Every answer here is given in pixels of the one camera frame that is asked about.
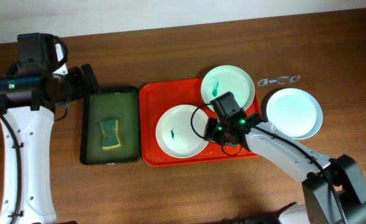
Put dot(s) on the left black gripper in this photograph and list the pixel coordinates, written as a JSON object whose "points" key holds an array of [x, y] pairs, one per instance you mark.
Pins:
{"points": [[77, 80]]}

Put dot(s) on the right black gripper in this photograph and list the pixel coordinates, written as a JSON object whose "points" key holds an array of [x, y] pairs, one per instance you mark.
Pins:
{"points": [[214, 134]]}

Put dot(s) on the white plate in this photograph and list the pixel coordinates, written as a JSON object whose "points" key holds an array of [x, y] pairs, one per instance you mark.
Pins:
{"points": [[179, 131]]}

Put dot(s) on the yellow green sponge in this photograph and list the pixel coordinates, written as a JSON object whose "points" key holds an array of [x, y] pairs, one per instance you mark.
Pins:
{"points": [[110, 131]]}

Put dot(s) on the light blue plate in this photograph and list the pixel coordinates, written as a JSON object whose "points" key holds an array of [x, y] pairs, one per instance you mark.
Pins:
{"points": [[294, 112]]}

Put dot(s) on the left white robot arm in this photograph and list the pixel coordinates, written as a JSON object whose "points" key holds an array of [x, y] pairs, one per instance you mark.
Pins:
{"points": [[27, 116]]}

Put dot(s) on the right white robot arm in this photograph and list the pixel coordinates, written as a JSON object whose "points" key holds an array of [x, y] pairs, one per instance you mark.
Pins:
{"points": [[334, 189]]}

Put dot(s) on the dark green tray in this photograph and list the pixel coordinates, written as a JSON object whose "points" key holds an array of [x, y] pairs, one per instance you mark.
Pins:
{"points": [[120, 104]]}

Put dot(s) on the red plastic tray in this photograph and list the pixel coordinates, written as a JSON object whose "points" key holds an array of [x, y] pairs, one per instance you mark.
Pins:
{"points": [[155, 99]]}

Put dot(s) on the mint green plate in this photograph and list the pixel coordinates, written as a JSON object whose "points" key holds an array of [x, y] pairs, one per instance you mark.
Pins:
{"points": [[224, 78]]}

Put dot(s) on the white marking on table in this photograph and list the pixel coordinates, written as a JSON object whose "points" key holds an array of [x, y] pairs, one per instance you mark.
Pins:
{"points": [[282, 80]]}

